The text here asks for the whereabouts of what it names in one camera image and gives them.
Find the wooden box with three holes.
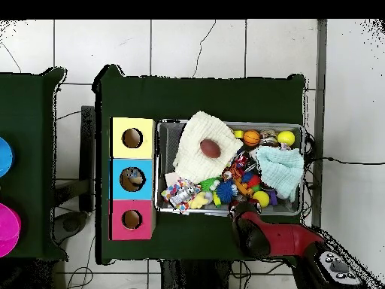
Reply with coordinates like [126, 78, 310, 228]
[108, 116, 157, 242]

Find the cream knitted cloth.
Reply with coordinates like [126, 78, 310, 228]
[172, 110, 244, 184]

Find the brown toy football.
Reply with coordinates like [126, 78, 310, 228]
[199, 138, 223, 160]

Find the colourful dotted cloth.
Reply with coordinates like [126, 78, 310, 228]
[160, 177, 202, 214]

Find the yellow plush toy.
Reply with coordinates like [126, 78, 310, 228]
[188, 191, 214, 210]

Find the blue spiky ball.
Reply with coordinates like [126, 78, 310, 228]
[215, 179, 239, 205]

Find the dark green table cloth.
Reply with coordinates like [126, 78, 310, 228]
[0, 66, 68, 261]
[91, 63, 308, 266]

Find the orange toy basketball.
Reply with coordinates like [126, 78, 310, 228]
[242, 129, 262, 148]

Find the yellow foam ball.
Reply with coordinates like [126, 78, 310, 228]
[252, 190, 271, 208]
[277, 130, 296, 148]

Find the light blue knitted cloth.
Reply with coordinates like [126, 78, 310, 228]
[255, 145, 305, 202]

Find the blue round container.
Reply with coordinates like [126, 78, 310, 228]
[0, 136, 15, 178]

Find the magenta round container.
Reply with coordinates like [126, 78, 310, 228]
[0, 202, 22, 259]

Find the silver wire mesh bin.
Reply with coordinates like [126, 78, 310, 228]
[154, 118, 306, 217]

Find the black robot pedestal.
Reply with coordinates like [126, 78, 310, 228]
[160, 259, 232, 289]

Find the black cable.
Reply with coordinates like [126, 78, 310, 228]
[305, 156, 385, 166]

